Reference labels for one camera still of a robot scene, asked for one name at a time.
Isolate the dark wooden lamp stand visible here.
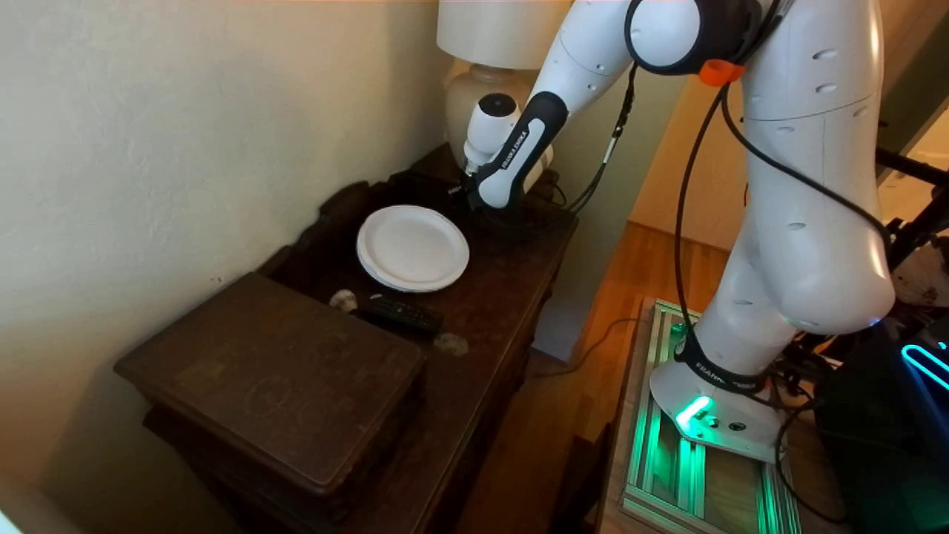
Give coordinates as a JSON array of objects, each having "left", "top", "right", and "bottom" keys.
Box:
[{"left": 408, "top": 145, "right": 546, "bottom": 211}]

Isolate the white paper plate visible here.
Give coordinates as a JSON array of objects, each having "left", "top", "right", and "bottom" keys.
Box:
[{"left": 357, "top": 205, "right": 472, "bottom": 292}]

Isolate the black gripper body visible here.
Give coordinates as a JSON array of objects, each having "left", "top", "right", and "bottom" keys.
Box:
[{"left": 459, "top": 172, "right": 514, "bottom": 217}]

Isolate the black remote control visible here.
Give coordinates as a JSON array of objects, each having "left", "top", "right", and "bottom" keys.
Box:
[{"left": 360, "top": 303, "right": 443, "bottom": 338}]

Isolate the dark wooden box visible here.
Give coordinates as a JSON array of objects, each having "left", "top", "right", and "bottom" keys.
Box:
[{"left": 116, "top": 282, "right": 428, "bottom": 530}]

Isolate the dark wooden dresser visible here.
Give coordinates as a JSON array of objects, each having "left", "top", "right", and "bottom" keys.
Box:
[{"left": 113, "top": 145, "right": 580, "bottom": 534}]

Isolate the robot base platform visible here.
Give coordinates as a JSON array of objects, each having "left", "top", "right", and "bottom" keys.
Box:
[{"left": 609, "top": 300, "right": 803, "bottom": 534}]

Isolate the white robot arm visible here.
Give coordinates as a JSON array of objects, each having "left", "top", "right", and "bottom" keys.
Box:
[{"left": 465, "top": 0, "right": 893, "bottom": 402}]

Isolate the beige ceramic table lamp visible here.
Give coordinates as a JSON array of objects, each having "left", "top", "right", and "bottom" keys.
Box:
[{"left": 437, "top": 0, "right": 569, "bottom": 160}]

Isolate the black cable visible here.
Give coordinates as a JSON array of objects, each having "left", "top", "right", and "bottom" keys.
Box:
[{"left": 536, "top": 160, "right": 620, "bottom": 220}]

